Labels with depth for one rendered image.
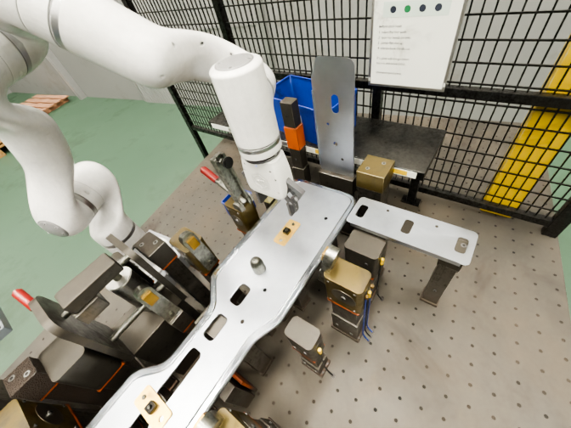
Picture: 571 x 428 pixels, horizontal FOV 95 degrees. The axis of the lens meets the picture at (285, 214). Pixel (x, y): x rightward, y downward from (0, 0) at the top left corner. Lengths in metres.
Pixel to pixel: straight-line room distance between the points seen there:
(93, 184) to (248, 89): 0.61
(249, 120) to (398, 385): 0.76
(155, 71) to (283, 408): 0.83
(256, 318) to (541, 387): 0.72
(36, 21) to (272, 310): 0.60
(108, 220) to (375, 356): 0.90
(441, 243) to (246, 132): 0.50
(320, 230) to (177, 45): 0.50
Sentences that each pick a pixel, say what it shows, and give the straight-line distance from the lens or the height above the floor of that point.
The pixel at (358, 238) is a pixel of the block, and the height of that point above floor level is 0.98.
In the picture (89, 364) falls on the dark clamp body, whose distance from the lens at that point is 0.74.
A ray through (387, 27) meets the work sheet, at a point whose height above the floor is 1.31.
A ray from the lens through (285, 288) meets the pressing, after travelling 0.64.
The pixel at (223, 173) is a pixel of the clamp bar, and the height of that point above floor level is 1.18.
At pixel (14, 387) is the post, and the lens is 0.76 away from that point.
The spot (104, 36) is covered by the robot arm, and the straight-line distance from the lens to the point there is 0.48.
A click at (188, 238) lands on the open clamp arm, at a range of 0.68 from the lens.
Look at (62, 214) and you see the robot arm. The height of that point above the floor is 1.18.
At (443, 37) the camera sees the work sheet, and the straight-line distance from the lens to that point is 0.90.
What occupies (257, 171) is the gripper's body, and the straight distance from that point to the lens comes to 0.53.
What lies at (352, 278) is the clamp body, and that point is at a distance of 0.58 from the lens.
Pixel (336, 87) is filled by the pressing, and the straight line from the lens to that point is 0.70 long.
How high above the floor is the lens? 1.57
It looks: 48 degrees down
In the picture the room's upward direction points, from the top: 16 degrees counter-clockwise
